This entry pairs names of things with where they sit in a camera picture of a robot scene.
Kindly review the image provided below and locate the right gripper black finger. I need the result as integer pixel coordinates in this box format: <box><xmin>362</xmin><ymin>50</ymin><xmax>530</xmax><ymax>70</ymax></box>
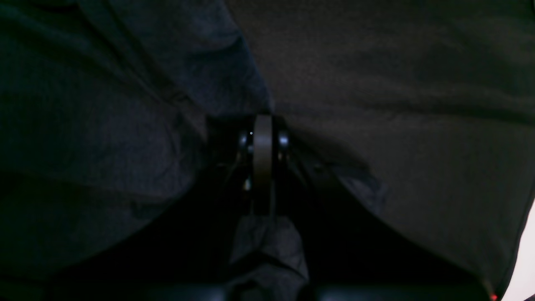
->
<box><xmin>253</xmin><ymin>115</ymin><xmax>273</xmax><ymax>215</ymax></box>

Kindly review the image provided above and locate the dark grey T-shirt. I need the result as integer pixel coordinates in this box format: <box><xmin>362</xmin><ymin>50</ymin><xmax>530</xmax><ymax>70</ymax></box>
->
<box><xmin>1</xmin><ymin>0</ymin><xmax>393</xmax><ymax>283</ymax></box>

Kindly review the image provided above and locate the black table cloth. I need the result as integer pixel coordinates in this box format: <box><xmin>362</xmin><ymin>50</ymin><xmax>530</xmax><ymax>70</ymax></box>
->
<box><xmin>227</xmin><ymin>0</ymin><xmax>535</xmax><ymax>295</ymax></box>

